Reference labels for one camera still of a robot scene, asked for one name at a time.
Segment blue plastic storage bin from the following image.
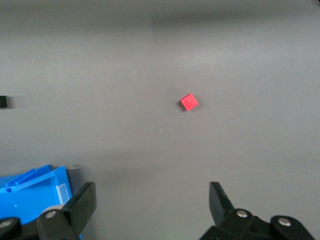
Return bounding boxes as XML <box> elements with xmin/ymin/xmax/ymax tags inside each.
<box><xmin>0</xmin><ymin>163</ymin><xmax>84</xmax><ymax>240</ymax></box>

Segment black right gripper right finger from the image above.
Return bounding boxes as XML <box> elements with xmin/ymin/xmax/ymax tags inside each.
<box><xmin>198</xmin><ymin>181</ymin><xmax>316</xmax><ymax>240</ymax></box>

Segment small red cube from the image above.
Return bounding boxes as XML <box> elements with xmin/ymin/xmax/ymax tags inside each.
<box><xmin>179</xmin><ymin>93</ymin><xmax>199</xmax><ymax>111</ymax></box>

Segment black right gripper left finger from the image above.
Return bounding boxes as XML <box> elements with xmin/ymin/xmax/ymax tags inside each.
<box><xmin>0</xmin><ymin>181</ymin><xmax>98</xmax><ymax>240</ymax></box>

